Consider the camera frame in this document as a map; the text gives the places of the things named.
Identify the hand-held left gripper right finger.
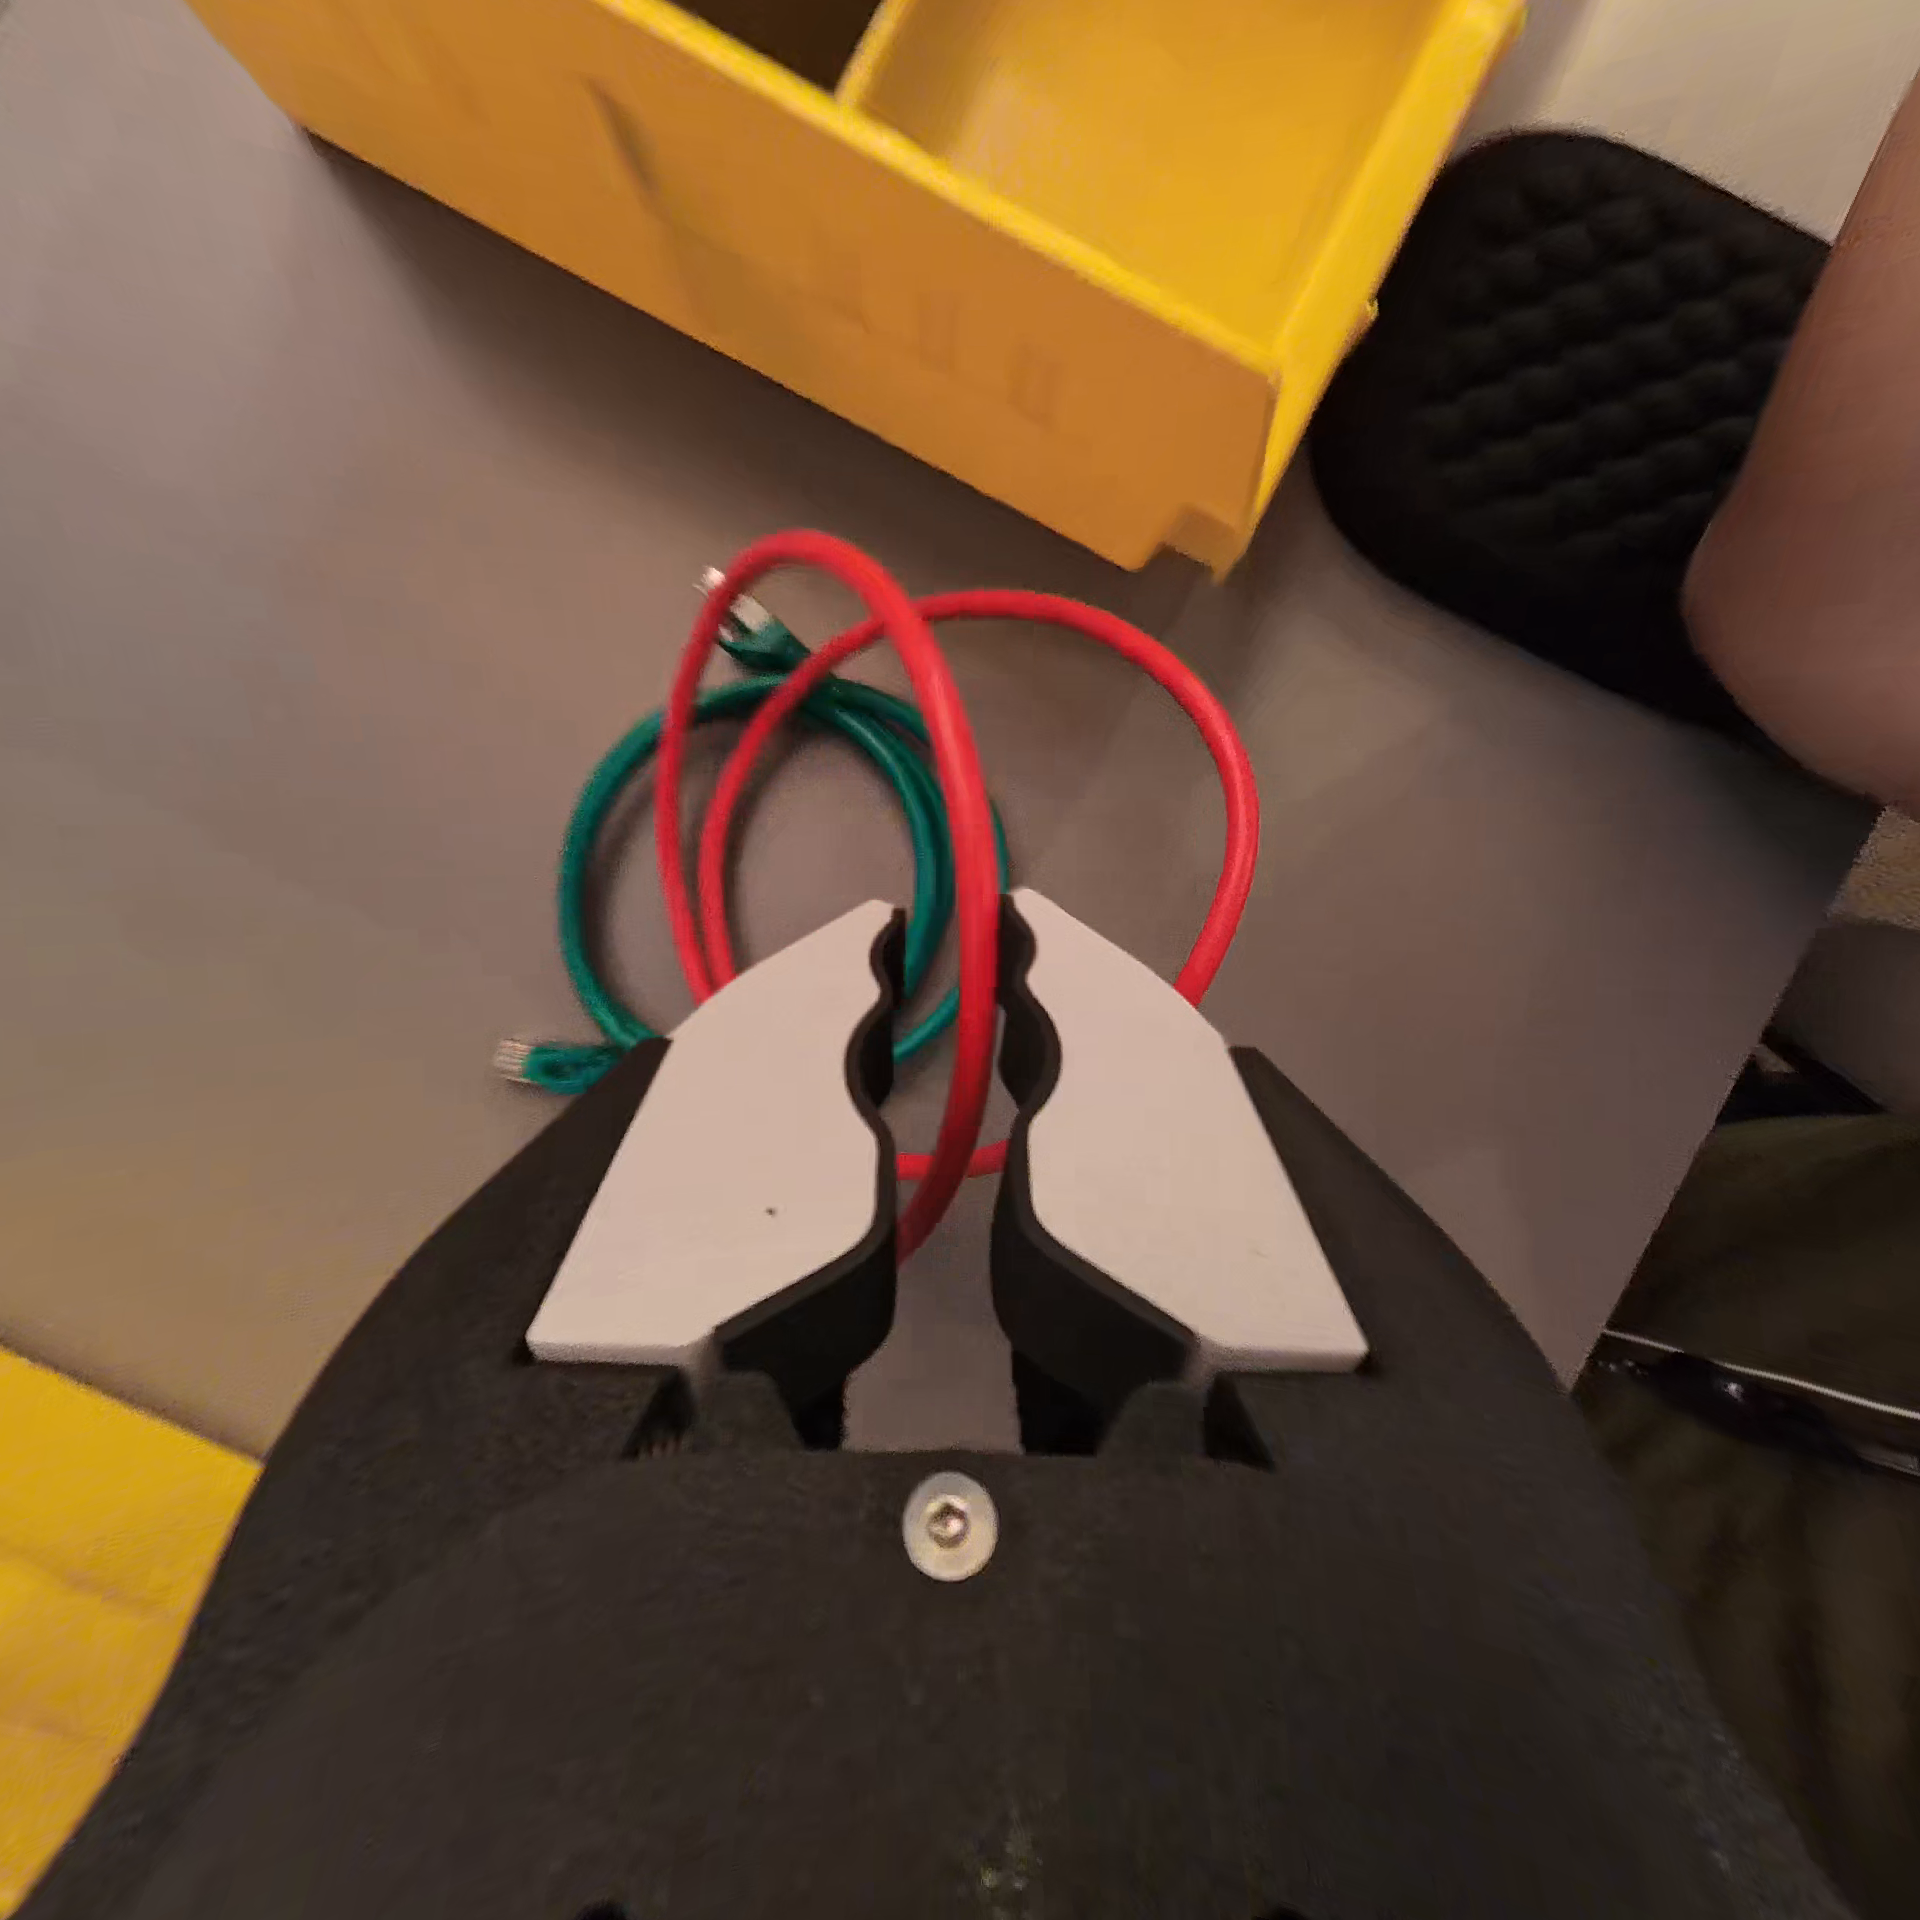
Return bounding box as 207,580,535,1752
988,882,1373,1423

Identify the person's right forearm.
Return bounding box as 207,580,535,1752
1674,35,1920,818

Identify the green ethernet cable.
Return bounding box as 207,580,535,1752
489,567,1017,1087

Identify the black glossy strap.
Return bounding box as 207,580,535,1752
1591,1317,1920,1479

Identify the black bin divider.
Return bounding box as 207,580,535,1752
674,0,909,92

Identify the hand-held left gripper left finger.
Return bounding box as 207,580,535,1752
531,902,909,1423

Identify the red ethernet cable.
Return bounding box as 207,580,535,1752
650,519,1256,1267

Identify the black quilted cushion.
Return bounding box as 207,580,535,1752
1302,132,1838,737

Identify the yellow plastic bin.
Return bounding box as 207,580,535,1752
177,0,1527,580
0,1344,266,1885

